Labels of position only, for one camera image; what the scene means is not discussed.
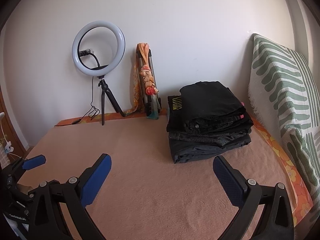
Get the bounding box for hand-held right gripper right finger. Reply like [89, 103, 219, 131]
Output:
[212, 156, 294, 240]

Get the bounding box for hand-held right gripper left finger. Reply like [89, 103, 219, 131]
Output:
[27, 153, 112, 240]

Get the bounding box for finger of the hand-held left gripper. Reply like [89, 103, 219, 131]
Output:
[5, 155, 47, 180]

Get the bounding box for dark folded pants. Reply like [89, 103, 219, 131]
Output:
[169, 134, 252, 164]

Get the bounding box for grey patterned folded pants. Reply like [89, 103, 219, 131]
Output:
[168, 129, 252, 148]

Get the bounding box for black pants with pink trim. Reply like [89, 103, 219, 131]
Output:
[184, 101, 254, 134]

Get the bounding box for white clip holder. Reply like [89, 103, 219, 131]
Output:
[0, 112, 14, 155]

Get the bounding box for black mini tripod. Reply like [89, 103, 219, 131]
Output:
[96, 76, 125, 126]

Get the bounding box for black garment with yellow print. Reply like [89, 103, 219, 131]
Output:
[166, 95, 187, 133]

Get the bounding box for teal cloth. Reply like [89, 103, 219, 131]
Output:
[146, 99, 162, 120]

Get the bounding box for green striped pillow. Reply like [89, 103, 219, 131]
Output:
[247, 33, 320, 228]

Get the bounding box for folded tripod with orange scarf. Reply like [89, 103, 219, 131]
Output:
[124, 42, 163, 117]

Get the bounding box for folded silver tripod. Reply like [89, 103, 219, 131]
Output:
[136, 49, 163, 117]

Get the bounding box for black ring light cable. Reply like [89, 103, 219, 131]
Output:
[72, 76, 100, 125]

